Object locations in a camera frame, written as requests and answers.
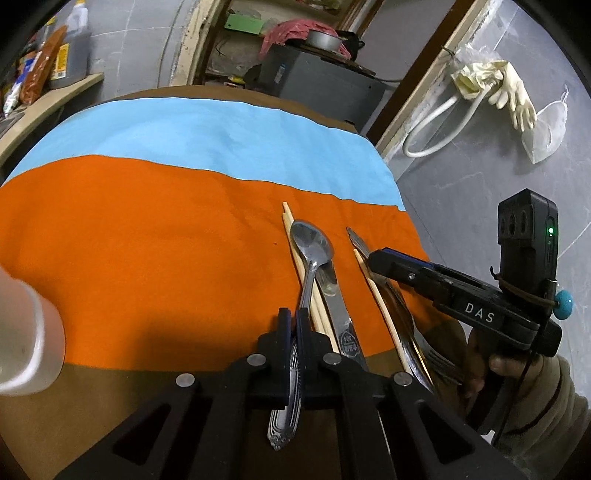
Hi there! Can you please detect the beige counter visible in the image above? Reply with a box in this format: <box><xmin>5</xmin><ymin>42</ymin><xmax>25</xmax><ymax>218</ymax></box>
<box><xmin>0</xmin><ymin>73</ymin><xmax>105</xmax><ymax>167</ymax></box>

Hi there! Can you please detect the silver fork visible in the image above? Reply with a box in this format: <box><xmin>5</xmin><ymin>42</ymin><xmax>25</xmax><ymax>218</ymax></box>
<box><xmin>346</xmin><ymin>226</ymin><xmax>465</xmax><ymax>386</ymax></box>

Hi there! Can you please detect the metal pot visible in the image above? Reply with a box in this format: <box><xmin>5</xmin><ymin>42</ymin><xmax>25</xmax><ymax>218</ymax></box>
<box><xmin>305</xmin><ymin>28</ymin><xmax>345</xmax><ymax>52</ymax></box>

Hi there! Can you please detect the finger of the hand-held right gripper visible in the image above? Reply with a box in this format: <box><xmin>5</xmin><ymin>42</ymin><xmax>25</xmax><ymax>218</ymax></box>
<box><xmin>368</xmin><ymin>249</ymin><xmax>451</xmax><ymax>304</ymax></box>
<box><xmin>379</xmin><ymin>248</ymin><xmax>437</xmax><ymax>271</ymax></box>

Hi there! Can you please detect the crumpled cream rubber glove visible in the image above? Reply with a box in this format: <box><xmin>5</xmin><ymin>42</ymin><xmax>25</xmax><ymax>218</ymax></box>
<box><xmin>450</xmin><ymin>61</ymin><xmax>499</xmax><ymax>100</ymax></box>

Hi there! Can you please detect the translucent plastic bag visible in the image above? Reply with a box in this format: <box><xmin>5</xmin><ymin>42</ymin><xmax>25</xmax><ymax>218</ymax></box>
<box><xmin>522</xmin><ymin>83</ymin><xmax>570</xmax><ymax>164</ymax></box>

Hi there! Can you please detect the black pot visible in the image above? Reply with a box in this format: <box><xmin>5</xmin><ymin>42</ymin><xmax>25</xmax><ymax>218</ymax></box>
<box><xmin>339</xmin><ymin>33</ymin><xmax>366</xmax><ymax>62</ymax></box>

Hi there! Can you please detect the dark wooden board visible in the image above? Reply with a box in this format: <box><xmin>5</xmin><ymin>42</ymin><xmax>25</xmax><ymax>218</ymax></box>
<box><xmin>286</xmin><ymin>44</ymin><xmax>377</xmax><ymax>79</ymax></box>

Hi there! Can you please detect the person's right forearm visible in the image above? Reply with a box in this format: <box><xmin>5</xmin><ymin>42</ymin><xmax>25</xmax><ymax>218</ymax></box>
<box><xmin>489</xmin><ymin>355</ymin><xmax>591</xmax><ymax>480</ymax></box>

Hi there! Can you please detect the red chili powder bag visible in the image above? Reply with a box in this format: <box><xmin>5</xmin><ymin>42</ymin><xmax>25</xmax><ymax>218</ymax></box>
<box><xmin>21</xmin><ymin>25</ymin><xmax>68</xmax><ymax>104</ymax></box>

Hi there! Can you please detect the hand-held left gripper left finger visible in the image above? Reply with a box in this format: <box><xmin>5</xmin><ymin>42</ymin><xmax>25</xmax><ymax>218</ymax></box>
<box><xmin>55</xmin><ymin>308</ymin><xmax>296</xmax><ymax>480</ymax></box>

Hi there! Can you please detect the black cable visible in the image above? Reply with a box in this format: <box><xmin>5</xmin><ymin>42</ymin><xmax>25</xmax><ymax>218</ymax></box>
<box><xmin>496</xmin><ymin>353</ymin><xmax>532</xmax><ymax>446</ymax></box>

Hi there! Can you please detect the green box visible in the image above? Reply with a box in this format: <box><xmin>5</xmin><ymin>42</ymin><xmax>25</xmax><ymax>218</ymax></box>
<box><xmin>225</xmin><ymin>13</ymin><xmax>264</xmax><ymax>35</ymax></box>

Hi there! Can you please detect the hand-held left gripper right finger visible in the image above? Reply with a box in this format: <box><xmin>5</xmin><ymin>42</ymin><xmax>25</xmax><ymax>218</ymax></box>
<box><xmin>296</xmin><ymin>308</ymin><xmax>525</xmax><ymax>480</ymax></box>

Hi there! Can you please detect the white hose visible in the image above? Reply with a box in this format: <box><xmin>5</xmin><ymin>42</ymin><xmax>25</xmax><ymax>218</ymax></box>
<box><xmin>402</xmin><ymin>90</ymin><xmax>485</xmax><ymax>158</ymax></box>

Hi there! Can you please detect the hanging cream rubber glove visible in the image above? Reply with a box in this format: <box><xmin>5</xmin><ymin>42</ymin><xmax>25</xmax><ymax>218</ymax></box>
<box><xmin>488</xmin><ymin>61</ymin><xmax>539</xmax><ymax>132</ymax></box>

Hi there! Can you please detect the white utensil holder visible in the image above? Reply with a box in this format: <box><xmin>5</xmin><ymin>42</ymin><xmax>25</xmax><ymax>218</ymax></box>
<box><xmin>0</xmin><ymin>267</ymin><xmax>66</xmax><ymax>396</ymax></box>

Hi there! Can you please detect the pink cloth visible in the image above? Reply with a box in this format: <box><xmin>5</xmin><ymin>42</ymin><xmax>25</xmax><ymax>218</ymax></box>
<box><xmin>259</xmin><ymin>19</ymin><xmax>333</xmax><ymax>61</ymax></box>

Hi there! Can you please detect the brown tablecloth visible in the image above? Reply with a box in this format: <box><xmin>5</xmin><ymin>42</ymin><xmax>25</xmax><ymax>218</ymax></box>
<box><xmin>0</xmin><ymin>85</ymin><xmax>467</xmax><ymax>480</ymax></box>

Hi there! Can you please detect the dark grey cabinet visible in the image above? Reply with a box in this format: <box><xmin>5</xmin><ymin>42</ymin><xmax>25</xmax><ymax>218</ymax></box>
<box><xmin>259</xmin><ymin>44</ymin><xmax>386</xmax><ymax>134</ymax></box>

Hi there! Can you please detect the silver spoon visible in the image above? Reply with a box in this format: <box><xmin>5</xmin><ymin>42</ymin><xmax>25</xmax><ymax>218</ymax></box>
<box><xmin>267</xmin><ymin>220</ymin><xmax>334</xmax><ymax>452</ymax></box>

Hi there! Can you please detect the light blue cloth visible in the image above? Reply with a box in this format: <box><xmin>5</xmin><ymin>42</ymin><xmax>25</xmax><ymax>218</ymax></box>
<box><xmin>4</xmin><ymin>98</ymin><xmax>402</xmax><ymax>213</ymax></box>

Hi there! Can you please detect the person's right hand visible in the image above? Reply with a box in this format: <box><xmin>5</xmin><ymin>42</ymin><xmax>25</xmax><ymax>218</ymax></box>
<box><xmin>455</xmin><ymin>323</ymin><xmax>543</xmax><ymax>418</ymax></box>

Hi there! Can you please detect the large vinegar jug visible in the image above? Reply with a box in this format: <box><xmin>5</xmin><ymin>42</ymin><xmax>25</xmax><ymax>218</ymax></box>
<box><xmin>48</xmin><ymin>0</ymin><xmax>90</xmax><ymax>89</ymax></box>

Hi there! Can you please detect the orange cloth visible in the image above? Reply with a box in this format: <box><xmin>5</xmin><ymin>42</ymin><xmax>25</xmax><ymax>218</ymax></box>
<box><xmin>0</xmin><ymin>154</ymin><xmax>435</xmax><ymax>374</ymax></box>

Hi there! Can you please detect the wooden door frame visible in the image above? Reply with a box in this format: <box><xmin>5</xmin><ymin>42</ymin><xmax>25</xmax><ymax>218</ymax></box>
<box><xmin>182</xmin><ymin>0</ymin><xmax>469</xmax><ymax>164</ymax></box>

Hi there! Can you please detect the silver table knife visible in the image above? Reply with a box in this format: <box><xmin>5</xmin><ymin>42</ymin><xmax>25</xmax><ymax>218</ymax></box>
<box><xmin>321</xmin><ymin>261</ymin><xmax>372</xmax><ymax>372</ymax></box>

